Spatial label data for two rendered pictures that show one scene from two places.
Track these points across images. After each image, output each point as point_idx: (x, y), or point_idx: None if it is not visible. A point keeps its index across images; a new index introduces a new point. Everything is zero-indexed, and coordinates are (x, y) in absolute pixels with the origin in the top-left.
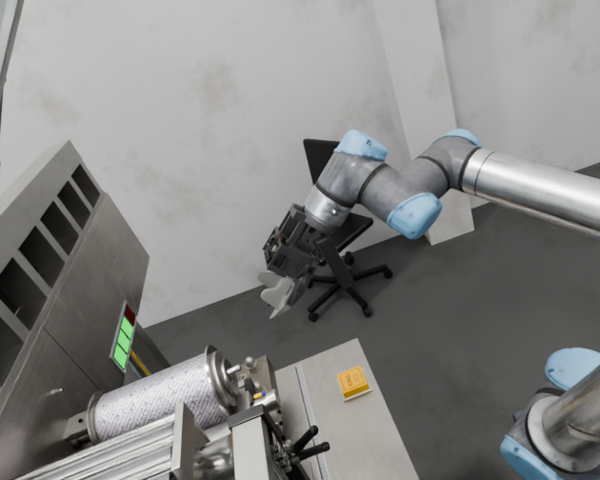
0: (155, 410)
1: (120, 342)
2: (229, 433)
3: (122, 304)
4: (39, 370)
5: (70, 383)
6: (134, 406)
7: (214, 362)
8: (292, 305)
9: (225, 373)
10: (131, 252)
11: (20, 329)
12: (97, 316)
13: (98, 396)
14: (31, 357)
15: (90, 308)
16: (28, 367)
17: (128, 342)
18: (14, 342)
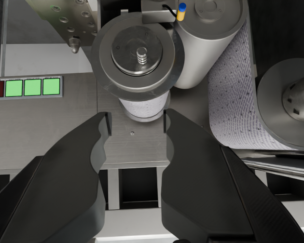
0: (165, 97)
1: (37, 91)
2: (214, 41)
3: None
4: (128, 150)
5: (114, 123)
6: (158, 107)
7: (143, 87)
8: (229, 151)
9: (151, 67)
10: None
11: (113, 176)
12: (36, 122)
13: (133, 115)
14: (125, 160)
15: (36, 132)
16: (133, 159)
17: (28, 82)
18: (119, 170)
